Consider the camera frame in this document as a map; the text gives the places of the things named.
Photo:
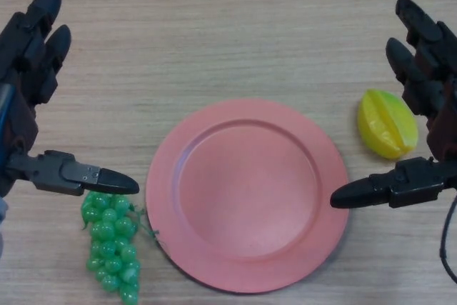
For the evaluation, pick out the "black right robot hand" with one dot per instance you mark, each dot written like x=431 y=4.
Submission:
x=428 y=76

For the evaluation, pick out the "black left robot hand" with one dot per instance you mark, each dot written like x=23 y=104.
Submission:
x=28 y=62

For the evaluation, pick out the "yellow starfruit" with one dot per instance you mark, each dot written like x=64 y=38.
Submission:
x=385 y=123

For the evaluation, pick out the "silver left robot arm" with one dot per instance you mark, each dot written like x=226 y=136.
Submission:
x=2 y=230

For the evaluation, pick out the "pink round plate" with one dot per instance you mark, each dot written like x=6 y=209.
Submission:
x=246 y=194

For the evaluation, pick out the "green grape bunch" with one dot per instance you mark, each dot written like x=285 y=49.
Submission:
x=110 y=248

